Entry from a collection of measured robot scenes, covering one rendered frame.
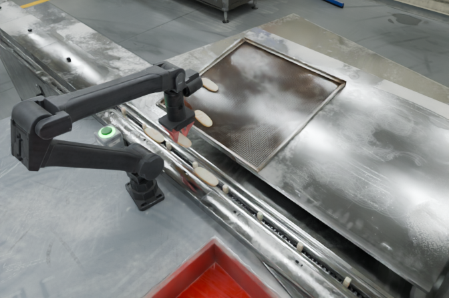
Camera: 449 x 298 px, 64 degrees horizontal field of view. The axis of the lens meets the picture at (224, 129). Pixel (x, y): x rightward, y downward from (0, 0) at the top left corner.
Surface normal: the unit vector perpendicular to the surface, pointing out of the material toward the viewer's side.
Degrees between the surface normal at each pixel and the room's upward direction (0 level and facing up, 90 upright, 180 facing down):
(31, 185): 0
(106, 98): 87
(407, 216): 10
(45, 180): 0
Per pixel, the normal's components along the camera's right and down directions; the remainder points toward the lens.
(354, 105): -0.14, -0.65
